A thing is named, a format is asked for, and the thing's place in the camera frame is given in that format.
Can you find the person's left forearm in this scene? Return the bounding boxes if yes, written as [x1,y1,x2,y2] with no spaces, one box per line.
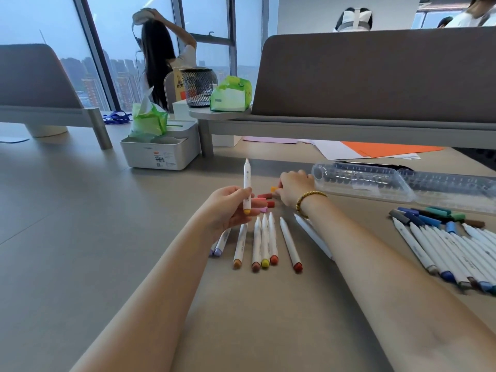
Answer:
[71,217,218,372]

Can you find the person's right forearm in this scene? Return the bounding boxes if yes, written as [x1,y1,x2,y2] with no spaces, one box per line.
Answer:
[302,197,496,372]

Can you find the dark window frame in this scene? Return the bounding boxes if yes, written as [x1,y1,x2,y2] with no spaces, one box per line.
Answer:
[71,0,270,113]

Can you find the small white box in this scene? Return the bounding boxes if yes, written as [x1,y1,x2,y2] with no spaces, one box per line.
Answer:
[172,98,198,121]

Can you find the group of cool-coloured white markers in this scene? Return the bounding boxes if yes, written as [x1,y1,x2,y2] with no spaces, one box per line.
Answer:
[392,216,496,296]

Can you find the black mesh pen holder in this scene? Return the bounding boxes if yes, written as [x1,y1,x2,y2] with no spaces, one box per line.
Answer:
[179,67,218,108]

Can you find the lilac paper sheet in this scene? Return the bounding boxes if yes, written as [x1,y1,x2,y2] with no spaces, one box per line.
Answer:
[243,136,311,145]

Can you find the gold bead bracelet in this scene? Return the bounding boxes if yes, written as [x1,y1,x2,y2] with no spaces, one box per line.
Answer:
[296,191,329,220]

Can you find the group of warm-coloured white markers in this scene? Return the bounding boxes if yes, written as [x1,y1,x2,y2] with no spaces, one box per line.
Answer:
[209,212,335,274]

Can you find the clear plastic marker case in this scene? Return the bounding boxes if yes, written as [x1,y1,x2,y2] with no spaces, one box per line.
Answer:
[312,161,496,215]

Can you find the black smartphone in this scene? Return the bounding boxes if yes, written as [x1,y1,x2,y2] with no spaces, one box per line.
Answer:
[336,160,414,172]

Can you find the white headset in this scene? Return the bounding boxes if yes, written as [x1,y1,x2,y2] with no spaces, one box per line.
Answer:
[131,8,156,27]

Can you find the orange paper sheet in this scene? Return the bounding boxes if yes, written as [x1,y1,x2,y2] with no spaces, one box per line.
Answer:
[340,141,446,159]

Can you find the yellow carton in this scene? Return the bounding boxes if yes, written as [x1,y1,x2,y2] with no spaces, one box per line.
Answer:
[172,67,187,102]

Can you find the amber-ended white marker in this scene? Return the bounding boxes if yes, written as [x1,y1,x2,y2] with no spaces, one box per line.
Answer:
[242,158,253,215]

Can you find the crumpled green tissue pack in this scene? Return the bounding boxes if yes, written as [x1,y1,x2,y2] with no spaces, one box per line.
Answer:
[130,87,168,138]

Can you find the white cylindrical container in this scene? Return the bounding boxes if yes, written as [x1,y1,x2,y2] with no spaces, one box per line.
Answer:
[25,125,69,138]

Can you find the white desk organizer box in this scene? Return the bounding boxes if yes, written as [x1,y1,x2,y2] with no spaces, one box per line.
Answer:
[120,119,201,171]

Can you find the person's right hand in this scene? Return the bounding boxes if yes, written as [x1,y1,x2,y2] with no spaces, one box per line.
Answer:
[275,169,328,218]

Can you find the blue lanyard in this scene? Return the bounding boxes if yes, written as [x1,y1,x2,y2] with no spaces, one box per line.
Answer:
[102,111,132,126]

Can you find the group of warm-coloured marker caps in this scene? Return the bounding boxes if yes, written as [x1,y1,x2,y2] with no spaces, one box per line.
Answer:
[254,185,281,213]

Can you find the papers with orange sheet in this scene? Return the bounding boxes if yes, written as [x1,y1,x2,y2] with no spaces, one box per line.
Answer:
[309,139,421,161]

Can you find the grey desk riser shelf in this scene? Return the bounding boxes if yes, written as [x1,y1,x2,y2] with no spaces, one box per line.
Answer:
[189,106,496,159]
[0,105,113,150]

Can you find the person's left hand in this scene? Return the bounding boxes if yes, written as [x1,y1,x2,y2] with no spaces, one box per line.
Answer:
[195,185,264,244]

